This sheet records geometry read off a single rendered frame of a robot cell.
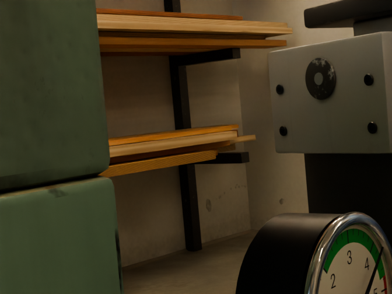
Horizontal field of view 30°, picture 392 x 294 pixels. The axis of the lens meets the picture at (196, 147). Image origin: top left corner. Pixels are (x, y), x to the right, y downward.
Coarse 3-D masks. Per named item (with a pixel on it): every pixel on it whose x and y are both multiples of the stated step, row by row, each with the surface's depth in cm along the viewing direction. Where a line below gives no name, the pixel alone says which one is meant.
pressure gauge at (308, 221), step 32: (288, 224) 24; (320, 224) 23; (352, 224) 24; (256, 256) 23; (288, 256) 23; (320, 256) 22; (352, 256) 24; (384, 256) 26; (256, 288) 23; (288, 288) 22; (320, 288) 22; (352, 288) 24; (384, 288) 26
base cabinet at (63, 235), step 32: (0, 192) 21; (32, 192) 22; (64, 192) 23; (96, 192) 24; (0, 224) 21; (32, 224) 22; (64, 224) 23; (96, 224) 24; (0, 256) 21; (32, 256) 22; (64, 256) 23; (96, 256) 24; (0, 288) 21; (32, 288) 22; (64, 288) 23; (96, 288) 24
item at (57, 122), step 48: (0, 0) 21; (48, 0) 22; (0, 48) 21; (48, 48) 22; (96, 48) 24; (0, 96) 21; (48, 96) 22; (96, 96) 24; (0, 144) 21; (48, 144) 22; (96, 144) 24
